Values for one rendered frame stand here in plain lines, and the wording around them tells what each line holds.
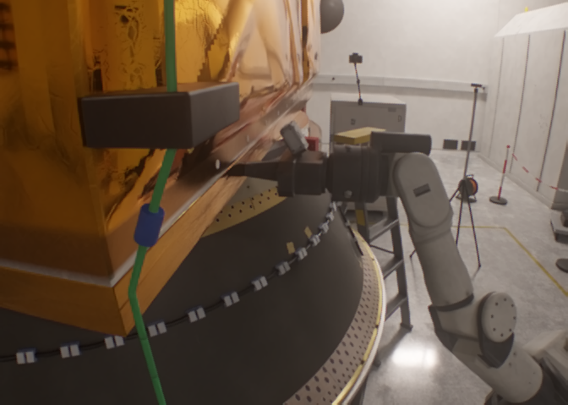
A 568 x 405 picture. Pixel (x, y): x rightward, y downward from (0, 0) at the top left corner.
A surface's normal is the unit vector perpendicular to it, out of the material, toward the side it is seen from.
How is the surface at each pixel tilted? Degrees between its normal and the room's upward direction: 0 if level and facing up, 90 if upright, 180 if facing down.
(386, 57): 90
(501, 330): 60
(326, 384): 43
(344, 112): 90
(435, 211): 69
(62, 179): 91
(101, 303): 90
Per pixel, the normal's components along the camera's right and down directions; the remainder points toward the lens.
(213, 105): 0.99, 0.05
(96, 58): 0.90, 0.14
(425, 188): -0.14, -0.02
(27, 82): 0.06, 0.34
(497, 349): 0.30, -0.19
